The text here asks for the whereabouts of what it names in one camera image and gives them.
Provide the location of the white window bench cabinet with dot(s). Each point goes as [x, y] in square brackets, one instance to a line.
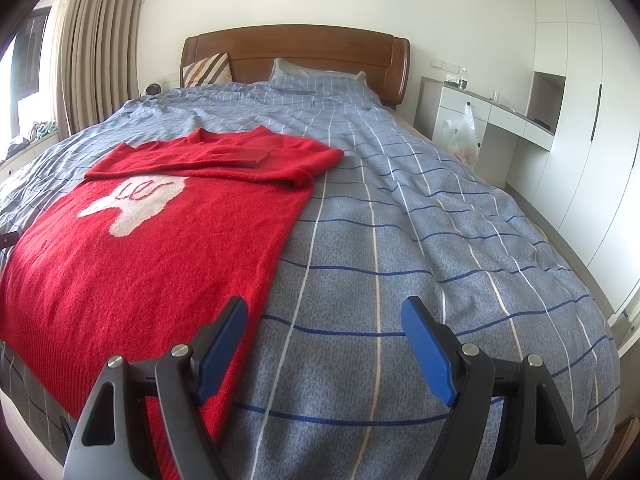
[25, 160]

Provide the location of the wooden bed headboard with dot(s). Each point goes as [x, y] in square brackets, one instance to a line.
[310, 47]

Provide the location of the white wall socket panel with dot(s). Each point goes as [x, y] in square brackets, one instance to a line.
[445, 64]

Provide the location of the red sweater with white rabbit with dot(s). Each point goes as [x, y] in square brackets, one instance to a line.
[150, 270]

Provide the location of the blue plaid pillow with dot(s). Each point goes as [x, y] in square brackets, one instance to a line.
[315, 77]

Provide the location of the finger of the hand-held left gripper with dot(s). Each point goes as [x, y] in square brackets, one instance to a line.
[7, 238]

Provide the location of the pile of clothes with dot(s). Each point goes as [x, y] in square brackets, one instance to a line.
[35, 132]

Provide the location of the white wardrobe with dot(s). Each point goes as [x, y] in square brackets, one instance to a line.
[590, 135]

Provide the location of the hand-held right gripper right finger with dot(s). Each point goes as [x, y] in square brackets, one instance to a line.
[430, 355]

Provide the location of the clear plastic bag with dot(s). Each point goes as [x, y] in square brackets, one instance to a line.
[457, 137]

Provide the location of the cardboard box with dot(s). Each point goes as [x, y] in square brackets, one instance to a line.
[622, 435]

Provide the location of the blue plaid duvet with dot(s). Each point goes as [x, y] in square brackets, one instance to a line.
[400, 240]

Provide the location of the black flat desk item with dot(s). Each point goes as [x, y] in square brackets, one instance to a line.
[542, 122]

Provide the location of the clear plastic bottle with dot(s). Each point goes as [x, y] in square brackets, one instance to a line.
[463, 80]

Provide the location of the dark framed window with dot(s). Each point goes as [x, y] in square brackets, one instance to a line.
[30, 55]

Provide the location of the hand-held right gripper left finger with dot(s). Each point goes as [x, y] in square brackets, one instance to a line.
[222, 350]

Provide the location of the white desk with drawers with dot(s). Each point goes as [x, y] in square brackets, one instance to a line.
[505, 117]

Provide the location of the beige curtain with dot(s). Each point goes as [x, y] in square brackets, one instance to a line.
[95, 50]

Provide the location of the striped cushion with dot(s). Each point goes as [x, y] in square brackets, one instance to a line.
[206, 70]

